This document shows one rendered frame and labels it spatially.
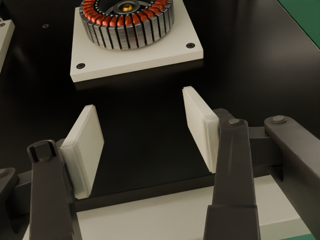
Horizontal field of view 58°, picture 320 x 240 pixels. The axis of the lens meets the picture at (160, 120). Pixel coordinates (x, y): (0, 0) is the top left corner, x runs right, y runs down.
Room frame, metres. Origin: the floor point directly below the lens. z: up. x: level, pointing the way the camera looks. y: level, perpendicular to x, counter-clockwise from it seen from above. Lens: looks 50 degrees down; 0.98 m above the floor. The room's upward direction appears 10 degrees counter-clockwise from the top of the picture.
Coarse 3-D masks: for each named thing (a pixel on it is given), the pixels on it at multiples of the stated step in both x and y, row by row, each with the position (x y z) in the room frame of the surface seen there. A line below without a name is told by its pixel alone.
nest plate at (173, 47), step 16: (176, 0) 0.37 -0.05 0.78; (176, 16) 0.34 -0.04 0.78; (80, 32) 0.34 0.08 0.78; (176, 32) 0.30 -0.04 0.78; (192, 32) 0.29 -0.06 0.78; (80, 48) 0.30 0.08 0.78; (96, 48) 0.30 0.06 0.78; (144, 48) 0.28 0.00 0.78; (160, 48) 0.27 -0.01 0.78; (176, 48) 0.27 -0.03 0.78; (192, 48) 0.26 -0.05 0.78; (80, 64) 0.27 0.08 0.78; (96, 64) 0.27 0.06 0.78; (112, 64) 0.26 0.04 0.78; (128, 64) 0.26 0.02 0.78; (144, 64) 0.26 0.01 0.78; (160, 64) 0.26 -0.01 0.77; (80, 80) 0.26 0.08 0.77
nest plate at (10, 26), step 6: (0, 24) 0.39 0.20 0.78; (6, 24) 0.39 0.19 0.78; (12, 24) 0.40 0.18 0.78; (0, 30) 0.38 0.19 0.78; (6, 30) 0.37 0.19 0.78; (12, 30) 0.39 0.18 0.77; (0, 36) 0.36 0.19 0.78; (6, 36) 0.36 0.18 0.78; (0, 42) 0.35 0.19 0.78; (6, 42) 0.35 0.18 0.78; (0, 48) 0.33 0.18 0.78; (6, 48) 0.34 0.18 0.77; (0, 54) 0.32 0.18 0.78; (0, 60) 0.31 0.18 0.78; (0, 66) 0.31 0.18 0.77
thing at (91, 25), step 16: (96, 0) 0.34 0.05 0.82; (112, 0) 0.36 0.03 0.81; (128, 0) 0.34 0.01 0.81; (144, 0) 0.35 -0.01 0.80; (160, 0) 0.31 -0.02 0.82; (80, 16) 0.31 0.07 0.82; (96, 16) 0.30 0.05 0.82; (112, 16) 0.30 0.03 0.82; (128, 16) 0.29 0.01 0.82; (144, 16) 0.29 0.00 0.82; (160, 16) 0.29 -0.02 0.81; (96, 32) 0.29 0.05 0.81; (112, 32) 0.28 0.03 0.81; (128, 32) 0.28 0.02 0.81; (144, 32) 0.28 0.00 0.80; (160, 32) 0.29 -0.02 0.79; (112, 48) 0.28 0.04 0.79; (128, 48) 0.28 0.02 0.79
